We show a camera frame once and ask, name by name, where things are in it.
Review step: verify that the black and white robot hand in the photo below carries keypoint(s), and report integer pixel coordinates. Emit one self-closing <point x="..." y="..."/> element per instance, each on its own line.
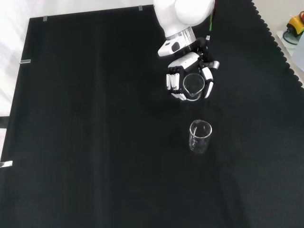
<point x="187" y="60"/>

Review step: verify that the clear glass beaker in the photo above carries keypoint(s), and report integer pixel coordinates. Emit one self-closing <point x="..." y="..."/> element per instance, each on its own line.
<point x="194" y="93"/>
<point x="199" y="145"/>

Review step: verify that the pale board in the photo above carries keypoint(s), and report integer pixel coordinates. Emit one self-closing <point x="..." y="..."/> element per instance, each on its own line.
<point x="283" y="46"/>

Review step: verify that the yellow stop button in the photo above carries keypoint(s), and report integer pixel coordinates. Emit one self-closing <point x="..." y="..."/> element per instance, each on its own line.
<point x="295" y="23"/>

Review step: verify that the black table cloth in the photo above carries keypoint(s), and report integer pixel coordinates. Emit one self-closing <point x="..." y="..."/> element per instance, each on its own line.
<point x="95" y="130"/>

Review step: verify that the white wrist camera shell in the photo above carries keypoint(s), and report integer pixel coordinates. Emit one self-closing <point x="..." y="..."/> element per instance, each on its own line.
<point x="166" y="48"/>

